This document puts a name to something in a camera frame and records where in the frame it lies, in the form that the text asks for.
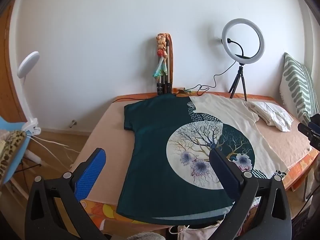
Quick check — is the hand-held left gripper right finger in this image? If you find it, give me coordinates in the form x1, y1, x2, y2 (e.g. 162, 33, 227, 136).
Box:
205, 148, 293, 240

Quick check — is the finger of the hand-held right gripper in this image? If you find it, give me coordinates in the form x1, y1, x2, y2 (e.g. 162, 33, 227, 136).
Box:
308, 114, 320, 130
297, 122, 317, 139

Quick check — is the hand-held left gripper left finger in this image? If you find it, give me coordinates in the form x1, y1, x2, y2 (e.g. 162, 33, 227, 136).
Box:
24, 148, 110, 240

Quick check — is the dark green tree print t-shirt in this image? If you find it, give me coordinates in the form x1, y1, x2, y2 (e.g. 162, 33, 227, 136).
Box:
117, 93, 290, 224

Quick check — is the white folded garment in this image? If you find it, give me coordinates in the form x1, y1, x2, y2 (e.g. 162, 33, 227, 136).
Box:
246, 101, 294, 132

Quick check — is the green striped pillow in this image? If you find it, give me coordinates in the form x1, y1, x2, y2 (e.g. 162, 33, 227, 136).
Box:
279, 52, 313, 127

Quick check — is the beige blanket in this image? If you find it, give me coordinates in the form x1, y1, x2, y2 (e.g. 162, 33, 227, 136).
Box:
71, 94, 313, 230

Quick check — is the white cylinder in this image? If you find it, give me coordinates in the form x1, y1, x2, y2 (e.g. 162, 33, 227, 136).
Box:
24, 150, 42, 165

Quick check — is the pink cloth bag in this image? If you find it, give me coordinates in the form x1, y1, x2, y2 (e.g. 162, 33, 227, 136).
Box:
169, 219, 250, 240

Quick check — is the blue chair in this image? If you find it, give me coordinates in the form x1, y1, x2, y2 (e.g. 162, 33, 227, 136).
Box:
0, 116, 34, 190

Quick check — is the leopard print cloth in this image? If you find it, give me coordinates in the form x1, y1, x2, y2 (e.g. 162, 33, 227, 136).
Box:
0, 130, 27, 178

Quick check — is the colourful cloth scrap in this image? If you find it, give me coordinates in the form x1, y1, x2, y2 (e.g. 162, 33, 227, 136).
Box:
175, 87, 193, 96

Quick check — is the folded metal tripod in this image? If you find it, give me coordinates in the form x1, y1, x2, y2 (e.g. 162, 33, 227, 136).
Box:
156, 34, 174, 95

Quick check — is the orange narrow board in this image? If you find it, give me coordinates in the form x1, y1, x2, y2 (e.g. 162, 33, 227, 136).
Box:
168, 34, 175, 90

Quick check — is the colourful scarf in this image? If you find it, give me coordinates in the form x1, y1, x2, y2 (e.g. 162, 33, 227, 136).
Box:
152, 33, 170, 82

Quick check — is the wooden door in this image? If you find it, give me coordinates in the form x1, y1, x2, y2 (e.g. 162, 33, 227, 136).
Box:
0, 0, 28, 123

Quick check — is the white clip lamp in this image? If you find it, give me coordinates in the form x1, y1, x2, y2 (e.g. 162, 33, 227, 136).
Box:
17, 51, 42, 137

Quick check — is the white cable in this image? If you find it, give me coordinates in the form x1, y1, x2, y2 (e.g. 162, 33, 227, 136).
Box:
32, 134, 82, 155

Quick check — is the black cable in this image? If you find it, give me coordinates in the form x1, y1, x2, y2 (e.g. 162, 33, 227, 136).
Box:
112, 61, 241, 103

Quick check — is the ring light on black tripod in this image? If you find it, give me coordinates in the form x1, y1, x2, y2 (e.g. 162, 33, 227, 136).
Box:
221, 18, 265, 102

